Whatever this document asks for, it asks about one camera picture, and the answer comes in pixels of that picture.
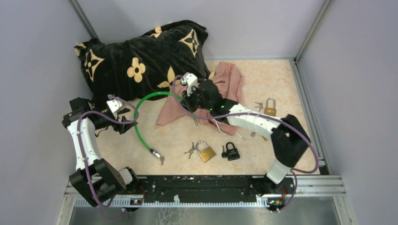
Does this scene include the black Kaijing padlock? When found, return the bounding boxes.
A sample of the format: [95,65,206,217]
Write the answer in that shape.
[221,142,240,161]

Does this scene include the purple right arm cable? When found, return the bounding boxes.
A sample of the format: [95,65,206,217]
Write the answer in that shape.
[171,75,320,215]

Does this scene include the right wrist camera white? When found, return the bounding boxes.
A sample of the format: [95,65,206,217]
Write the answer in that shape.
[181,73,199,96]

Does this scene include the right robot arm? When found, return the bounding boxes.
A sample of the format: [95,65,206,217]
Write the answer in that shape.
[179,74,313,193]

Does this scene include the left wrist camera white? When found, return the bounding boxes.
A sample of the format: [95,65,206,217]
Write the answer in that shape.
[107,99,125,114]

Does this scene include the brass padlock with shackle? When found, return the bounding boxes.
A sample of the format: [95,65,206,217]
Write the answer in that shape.
[185,141,216,163]

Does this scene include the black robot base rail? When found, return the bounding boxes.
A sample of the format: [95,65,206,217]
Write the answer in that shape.
[122,175,294,205]

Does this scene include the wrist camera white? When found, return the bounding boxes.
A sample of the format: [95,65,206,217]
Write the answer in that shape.
[107,99,125,114]
[181,73,199,96]

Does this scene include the pink drawstring shorts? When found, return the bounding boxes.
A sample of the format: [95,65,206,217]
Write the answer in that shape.
[156,62,244,135]

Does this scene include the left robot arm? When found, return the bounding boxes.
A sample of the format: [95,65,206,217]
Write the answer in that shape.
[62,95,141,207]

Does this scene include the green cable lock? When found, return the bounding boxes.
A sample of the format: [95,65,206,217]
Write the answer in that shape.
[130,94,203,174]

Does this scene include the black floral pillow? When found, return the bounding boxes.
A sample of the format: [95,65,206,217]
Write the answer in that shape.
[74,20,212,111]

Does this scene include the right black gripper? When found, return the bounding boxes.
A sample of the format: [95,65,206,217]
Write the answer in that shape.
[179,85,212,113]

